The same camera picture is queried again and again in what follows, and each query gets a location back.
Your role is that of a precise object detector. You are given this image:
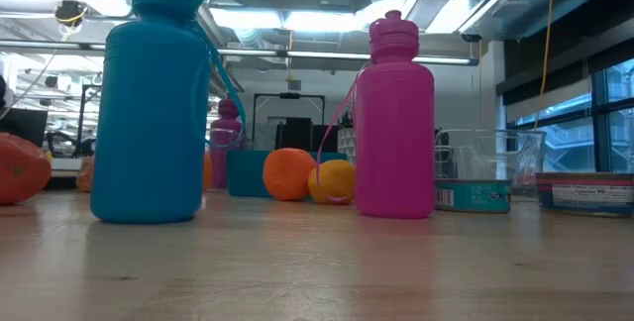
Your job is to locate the bright pink squeeze bottle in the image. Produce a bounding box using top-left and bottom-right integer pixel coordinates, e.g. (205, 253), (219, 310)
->
(315, 9), (437, 220)

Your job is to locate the purple pink squeeze bottle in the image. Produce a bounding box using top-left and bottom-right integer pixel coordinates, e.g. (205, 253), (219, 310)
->
(208, 96), (245, 191)

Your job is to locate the round orange toy fruit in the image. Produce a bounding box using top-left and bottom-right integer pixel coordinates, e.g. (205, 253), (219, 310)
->
(202, 151), (215, 192)
(262, 148), (318, 202)

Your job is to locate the blue plastic squeeze bottle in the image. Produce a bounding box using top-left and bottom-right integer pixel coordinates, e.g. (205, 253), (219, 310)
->
(89, 0), (248, 225)

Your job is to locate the oblong orange toy fruit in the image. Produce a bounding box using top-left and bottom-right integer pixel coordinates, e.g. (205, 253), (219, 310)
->
(75, 156), (96, 194)

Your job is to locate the gold tin can blue label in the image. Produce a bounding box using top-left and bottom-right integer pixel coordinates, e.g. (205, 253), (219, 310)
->
(534, 171), (634, 219)

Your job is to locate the red orange toy fruit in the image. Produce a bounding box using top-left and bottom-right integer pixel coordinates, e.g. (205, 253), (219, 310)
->
(0, 132), (53, 207)

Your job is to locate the black equipment box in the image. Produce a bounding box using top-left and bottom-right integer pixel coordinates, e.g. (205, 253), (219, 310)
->
(274, 116), (341, 153)

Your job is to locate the potted succulent white pot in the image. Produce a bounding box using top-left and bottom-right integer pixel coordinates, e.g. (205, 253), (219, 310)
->
(338, 112), (359, 163)

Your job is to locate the yellow toy lemon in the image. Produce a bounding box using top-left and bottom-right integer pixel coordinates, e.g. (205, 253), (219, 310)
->
(307, 159), (357, 206)

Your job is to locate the teal plastic tray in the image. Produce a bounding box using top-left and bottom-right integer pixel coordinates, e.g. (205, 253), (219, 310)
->
(226, 149), (349, 198)

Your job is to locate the long ceiling light bar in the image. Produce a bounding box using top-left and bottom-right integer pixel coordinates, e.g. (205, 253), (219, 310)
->
(0, 38), (479, 67)

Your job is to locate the teal label tin can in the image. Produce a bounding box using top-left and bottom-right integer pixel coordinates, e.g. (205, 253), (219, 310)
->
(434, 177), (513, 215)

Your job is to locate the clear plastic container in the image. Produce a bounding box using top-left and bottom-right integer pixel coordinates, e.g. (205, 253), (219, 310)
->
(434, 128), (548, 198)

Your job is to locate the black ceiling device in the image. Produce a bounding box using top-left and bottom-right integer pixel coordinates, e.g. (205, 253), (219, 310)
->
(53, 0), (89, 28)

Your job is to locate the black monitor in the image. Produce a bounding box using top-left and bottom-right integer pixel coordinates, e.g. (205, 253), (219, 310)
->
(0, 107), (50, 148)

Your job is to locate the black stand frame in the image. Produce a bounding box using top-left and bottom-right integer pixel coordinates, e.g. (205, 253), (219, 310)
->
(251, 91), (327, 153)

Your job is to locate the yellow hanging cable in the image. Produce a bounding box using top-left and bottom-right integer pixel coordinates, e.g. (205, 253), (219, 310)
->
(533, 0), (555, 132)

